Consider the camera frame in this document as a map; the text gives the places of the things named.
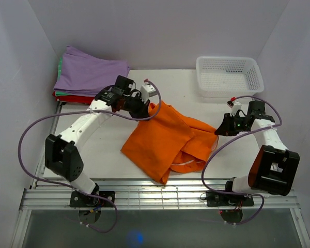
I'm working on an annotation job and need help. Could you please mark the green folded trousers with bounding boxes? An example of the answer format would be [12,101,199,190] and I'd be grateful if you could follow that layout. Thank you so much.
[57,57,63,80]

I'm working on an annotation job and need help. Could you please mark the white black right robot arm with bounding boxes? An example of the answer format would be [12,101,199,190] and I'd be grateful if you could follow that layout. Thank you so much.
[215,98,300,205]

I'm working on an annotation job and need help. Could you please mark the orange trousers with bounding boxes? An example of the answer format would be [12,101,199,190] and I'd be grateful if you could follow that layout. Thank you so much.
[121,102,219,185]

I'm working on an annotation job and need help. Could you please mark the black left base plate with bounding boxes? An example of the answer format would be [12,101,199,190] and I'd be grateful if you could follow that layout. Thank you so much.
[69,191,116,208]

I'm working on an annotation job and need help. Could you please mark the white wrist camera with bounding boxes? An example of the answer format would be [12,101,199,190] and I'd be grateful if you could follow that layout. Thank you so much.
[140,79,158,102]
[227,97,242,116]

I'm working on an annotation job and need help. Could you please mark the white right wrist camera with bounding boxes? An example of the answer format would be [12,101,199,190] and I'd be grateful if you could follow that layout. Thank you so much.
[227,97,242,116]

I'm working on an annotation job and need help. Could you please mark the aluminium frame rail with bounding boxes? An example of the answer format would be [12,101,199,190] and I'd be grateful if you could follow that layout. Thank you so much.
[13,117,310,247]

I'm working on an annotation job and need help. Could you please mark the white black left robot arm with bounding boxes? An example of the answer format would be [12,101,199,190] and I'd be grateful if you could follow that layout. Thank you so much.
[45,75,158,207]

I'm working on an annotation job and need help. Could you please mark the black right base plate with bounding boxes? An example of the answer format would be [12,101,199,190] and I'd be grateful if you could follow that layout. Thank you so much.
[205,191,254,207]

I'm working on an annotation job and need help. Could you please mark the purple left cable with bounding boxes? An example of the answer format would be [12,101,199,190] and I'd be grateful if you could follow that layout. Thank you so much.
[17,79,162,234]

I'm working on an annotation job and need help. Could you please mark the purple folded trousers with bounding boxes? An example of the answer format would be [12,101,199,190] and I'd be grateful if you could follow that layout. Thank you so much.
[54,46,130,97]

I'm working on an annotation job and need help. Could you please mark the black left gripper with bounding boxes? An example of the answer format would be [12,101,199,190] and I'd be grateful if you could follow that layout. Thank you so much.
[122,92,149,121]

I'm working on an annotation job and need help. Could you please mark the white plastic basket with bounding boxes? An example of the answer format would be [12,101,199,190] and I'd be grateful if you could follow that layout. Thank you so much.
[196,56,265,98]

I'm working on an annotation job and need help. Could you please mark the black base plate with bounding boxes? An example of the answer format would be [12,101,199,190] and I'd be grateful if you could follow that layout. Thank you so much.
[205,191,254,207]
[69,191,116,208]

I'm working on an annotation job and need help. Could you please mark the red folded trousers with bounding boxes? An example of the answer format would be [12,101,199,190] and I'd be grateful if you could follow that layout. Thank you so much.
[52,91,94,105]

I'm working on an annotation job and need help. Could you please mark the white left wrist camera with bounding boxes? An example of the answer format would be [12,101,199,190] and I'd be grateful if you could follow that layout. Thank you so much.
[140,79,158,102]

